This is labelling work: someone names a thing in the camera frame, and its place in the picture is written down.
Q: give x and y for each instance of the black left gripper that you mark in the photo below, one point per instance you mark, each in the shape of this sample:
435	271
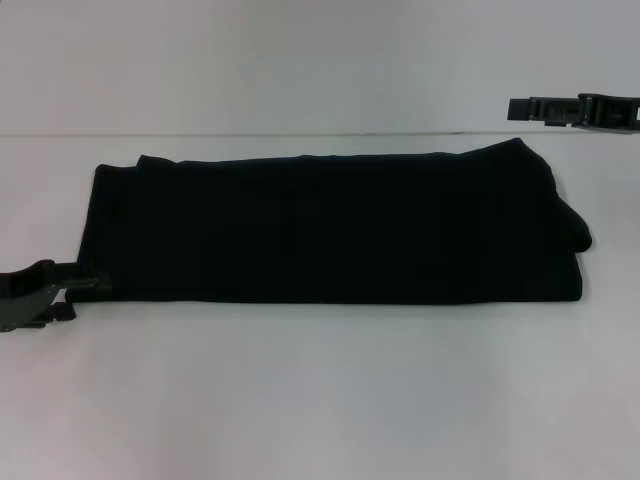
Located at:
22	297

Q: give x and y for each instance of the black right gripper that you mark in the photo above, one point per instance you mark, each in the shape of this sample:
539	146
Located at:
617	114

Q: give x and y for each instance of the black shirt with FREE print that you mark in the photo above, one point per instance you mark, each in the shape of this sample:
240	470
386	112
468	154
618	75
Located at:
325	225

